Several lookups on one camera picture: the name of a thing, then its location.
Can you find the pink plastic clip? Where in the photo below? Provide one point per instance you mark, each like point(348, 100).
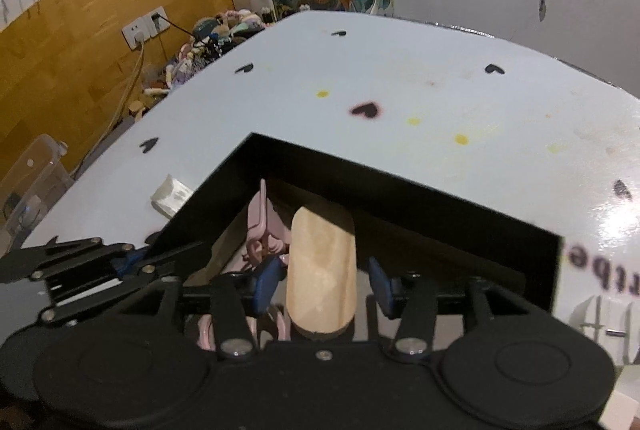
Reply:
point(267, 230)

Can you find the white wall socket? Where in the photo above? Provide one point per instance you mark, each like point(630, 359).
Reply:
point(155, 20)
point(135, 36)

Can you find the pile of plush toys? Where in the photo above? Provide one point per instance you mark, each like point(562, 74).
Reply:
point(210, 42)

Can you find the clear plastic container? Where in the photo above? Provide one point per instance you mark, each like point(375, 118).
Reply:
point(30, 190)

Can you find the rounded wooden block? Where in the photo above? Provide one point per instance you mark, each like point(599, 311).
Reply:
point(322, 270)

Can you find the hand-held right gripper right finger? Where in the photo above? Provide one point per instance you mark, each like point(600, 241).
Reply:
point(381, 287)

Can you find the small metal pin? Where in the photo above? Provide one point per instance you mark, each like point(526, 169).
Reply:
point(615, 333)

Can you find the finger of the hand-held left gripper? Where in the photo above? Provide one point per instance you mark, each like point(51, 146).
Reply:
point(150, 272)
point(75, 255)

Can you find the small wooden toy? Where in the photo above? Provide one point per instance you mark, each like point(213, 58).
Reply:
point(136, 109)

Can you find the white storage box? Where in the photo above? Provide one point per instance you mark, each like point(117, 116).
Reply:
point(250, 2)

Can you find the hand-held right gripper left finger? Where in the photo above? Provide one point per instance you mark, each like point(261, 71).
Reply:
point(267, 287)

